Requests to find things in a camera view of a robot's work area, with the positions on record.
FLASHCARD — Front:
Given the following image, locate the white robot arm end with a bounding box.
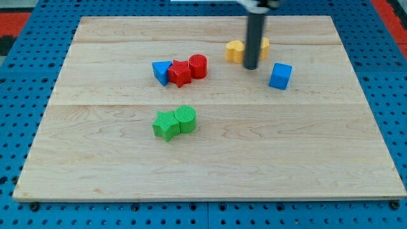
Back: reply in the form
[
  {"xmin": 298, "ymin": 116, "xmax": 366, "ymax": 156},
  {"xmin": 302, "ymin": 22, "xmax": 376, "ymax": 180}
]
[{"xmin": 235, "ymin": 0, "xmax": 286, "ymax": 14}]

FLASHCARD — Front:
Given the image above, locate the blue triangle block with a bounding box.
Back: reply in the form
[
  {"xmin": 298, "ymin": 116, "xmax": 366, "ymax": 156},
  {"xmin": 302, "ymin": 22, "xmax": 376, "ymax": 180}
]
[{"xmin": 152, "ymin": 61, "xmax": 172, "ymax": 87}]

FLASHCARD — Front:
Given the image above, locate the blue cube block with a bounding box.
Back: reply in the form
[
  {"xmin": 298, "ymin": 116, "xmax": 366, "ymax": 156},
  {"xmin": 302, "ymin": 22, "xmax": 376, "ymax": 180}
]
[{"xmin": 268, "ymin": 62, "xmax": 293, "ymax": 90}]

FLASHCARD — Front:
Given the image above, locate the green cylinder block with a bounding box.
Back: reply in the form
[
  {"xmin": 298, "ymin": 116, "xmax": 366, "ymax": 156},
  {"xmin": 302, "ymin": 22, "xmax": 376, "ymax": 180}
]
[{"xmin": 175, "ymin": 106, "xmax": 197, "ymax": 134}]

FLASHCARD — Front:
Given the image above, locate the green star block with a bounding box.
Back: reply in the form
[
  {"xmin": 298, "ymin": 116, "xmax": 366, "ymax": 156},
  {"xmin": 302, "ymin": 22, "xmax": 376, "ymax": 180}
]
[{"xmin": 152, "ymin": 111, "xmax": 181, "ymax": 142}]

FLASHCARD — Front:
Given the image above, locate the red star block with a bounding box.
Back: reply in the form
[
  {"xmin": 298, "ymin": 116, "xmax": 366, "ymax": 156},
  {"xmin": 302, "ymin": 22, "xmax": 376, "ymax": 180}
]
[{"xmin": 168, "ymin": 60, "xmax": 191, "ymax": 88}]

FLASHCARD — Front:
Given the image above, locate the red cylinder block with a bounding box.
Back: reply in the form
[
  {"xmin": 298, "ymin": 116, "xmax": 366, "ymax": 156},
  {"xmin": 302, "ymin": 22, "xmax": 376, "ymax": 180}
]
[{"xmin": 188, "ymin": 54, "xmax": 207, "ymax": 80}]

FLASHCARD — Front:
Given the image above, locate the wooden board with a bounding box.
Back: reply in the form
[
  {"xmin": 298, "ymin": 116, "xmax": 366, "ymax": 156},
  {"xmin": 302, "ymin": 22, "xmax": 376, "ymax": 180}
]
[{"xmin": 13, "ymin": 16, "xmax": 406, "ymax": 202}]

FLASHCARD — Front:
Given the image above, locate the yellow heart block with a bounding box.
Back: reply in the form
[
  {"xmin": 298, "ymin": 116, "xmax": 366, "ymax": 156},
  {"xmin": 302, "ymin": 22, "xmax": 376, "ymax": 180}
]
[{"xmin": 225, "ymin": 40, "xmax": 245, "ymax": 64}]

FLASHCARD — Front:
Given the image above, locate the yellow block behind rod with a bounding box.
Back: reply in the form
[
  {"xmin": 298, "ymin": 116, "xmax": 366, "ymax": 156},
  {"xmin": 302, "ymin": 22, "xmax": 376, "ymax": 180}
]
[{"xmin": 259, "ymin": 37, "xmax": 270, "ymax": 60}]

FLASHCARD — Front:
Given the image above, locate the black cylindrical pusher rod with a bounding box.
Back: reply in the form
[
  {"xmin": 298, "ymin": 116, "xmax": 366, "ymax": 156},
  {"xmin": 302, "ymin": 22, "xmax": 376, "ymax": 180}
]
[{"xmin": 244, "ymin": 13, "xmax": 266, "ymax": 70}]

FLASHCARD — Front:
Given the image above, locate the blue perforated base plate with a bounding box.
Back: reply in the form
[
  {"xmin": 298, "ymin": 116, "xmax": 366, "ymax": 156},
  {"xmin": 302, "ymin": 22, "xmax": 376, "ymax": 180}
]
[{"xmin": 1, "ymin": 0, "xmax": 406, "ymax": 228}]

